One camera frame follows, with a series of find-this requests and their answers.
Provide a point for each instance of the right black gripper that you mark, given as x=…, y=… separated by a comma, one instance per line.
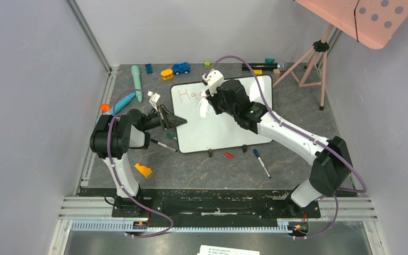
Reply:
x=211, y=100

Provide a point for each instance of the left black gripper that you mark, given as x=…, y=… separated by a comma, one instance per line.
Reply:
x=169, y=121

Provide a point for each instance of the white whiteboard black frame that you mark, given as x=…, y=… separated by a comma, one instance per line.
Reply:
x=205, y=130

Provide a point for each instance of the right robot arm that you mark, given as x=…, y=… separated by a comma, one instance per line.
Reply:
x=329, y=158

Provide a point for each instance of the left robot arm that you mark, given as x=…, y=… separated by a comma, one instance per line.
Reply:
x=112, y=138

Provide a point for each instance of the black whiteboard marker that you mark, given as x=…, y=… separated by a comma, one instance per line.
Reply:
x=163, y=145

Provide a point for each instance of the blue whiteboard marker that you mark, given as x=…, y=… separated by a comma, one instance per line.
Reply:
x=256, y=153

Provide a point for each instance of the green cube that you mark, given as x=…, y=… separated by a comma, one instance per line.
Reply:
x=207, y=64

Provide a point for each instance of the yellow oval toy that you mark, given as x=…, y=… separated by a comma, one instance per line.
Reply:
x=167, y=74

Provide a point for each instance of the tan wooden cube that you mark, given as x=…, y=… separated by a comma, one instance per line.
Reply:
x=276, y=73

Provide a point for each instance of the teal block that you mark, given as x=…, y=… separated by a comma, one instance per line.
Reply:
x=269, y=60

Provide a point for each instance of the blue toy crayon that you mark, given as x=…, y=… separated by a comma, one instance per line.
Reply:
x=120, y=104

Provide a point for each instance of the blue toy car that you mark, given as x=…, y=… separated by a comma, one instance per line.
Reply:
x=181, y=68

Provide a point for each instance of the yellow stair block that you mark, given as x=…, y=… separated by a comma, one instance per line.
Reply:
x=143, y=170

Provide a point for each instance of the red marker cap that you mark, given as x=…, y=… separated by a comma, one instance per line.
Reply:
x=227, y=154

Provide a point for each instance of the dark blue block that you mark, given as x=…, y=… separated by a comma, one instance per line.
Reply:
x=149, y=69

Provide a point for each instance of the black toy microphone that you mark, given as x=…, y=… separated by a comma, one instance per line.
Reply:
x=282, y=66

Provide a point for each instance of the mint toy crayon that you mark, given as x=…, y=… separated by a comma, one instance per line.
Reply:
x=135, y=71

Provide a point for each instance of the orange small toy piece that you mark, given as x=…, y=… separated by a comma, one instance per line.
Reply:
x=105, y=107

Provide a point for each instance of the pink tripod stand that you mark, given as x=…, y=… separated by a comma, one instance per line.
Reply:
x=319, y=48

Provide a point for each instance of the white printed paper sheet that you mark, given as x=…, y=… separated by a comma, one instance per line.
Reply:
x=217, y=250

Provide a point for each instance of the pink perforated board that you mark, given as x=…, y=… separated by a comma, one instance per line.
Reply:
x=370, y=22

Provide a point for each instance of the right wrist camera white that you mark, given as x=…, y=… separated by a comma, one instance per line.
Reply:
x=212, y=80

